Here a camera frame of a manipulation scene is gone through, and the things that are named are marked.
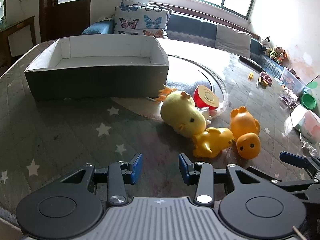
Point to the light blue sofa blanket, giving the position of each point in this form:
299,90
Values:
97,27

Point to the dark blue bench sofa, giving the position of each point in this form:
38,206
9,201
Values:
190,27

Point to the dark grey cardboard box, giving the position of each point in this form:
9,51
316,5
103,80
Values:
100,80

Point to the small yellow toy block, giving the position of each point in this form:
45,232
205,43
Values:
250,76

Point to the small butterfly print pillow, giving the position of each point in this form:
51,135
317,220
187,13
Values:
135,3

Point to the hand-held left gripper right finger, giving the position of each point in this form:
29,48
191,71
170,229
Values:
184,170

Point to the large butterfly print pillow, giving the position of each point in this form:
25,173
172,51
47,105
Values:
140,22

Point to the clear plastic storage container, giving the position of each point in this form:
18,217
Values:
291,80

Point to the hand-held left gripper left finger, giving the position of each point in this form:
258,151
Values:
136,167

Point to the round black cooktop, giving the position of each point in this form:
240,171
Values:
190,80

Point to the black remote control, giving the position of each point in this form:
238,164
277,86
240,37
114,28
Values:
252,63

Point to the yellow toy car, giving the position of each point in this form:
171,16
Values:
262,83

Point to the red toy drum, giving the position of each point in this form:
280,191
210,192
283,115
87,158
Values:
207,97

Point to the large orange rubber duck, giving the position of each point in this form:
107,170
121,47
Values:
245,125

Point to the small white toy figure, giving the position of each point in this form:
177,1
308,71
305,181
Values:
205,112

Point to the black and white plush cow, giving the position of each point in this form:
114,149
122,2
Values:
265,43

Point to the crumpled white plastic bag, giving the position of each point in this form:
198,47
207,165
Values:
308,148

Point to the white tissue pack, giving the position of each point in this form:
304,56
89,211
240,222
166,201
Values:
308,125

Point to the small yellow rubber duck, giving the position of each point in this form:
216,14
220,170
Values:
210,142

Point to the pink toy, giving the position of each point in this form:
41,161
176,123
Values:
266,76

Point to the brown wooden door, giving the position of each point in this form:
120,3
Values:
47,17

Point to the wooden cabinet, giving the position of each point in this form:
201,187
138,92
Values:
10,30

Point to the green bowl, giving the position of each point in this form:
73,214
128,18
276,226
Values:
308,101

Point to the white cushion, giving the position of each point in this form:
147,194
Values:
232,40

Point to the yellow plush chick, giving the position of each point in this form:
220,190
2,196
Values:
180,112

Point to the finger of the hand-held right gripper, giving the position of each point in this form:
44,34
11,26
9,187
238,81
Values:
292,158
287,183

